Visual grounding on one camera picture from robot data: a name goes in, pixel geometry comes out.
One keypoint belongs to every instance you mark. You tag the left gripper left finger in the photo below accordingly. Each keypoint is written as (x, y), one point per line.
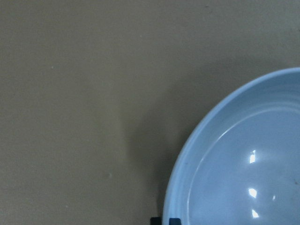
(155, 221)

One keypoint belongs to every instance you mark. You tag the blue round plate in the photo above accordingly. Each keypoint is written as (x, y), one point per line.
(241, 164)

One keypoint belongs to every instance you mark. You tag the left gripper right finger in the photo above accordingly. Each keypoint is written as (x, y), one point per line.
(174, 221)

